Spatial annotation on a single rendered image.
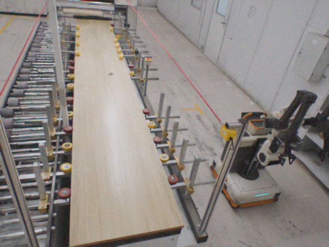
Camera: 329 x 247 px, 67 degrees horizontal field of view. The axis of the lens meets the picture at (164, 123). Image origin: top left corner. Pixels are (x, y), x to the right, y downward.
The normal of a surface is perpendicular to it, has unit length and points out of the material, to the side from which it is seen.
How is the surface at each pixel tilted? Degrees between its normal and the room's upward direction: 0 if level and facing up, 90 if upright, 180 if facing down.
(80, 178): 0
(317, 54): 90
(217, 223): 0
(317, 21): 90
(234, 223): 0
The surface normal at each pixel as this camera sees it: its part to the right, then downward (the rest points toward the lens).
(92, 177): 0.13, -0.81
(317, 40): -0.95, 0.05
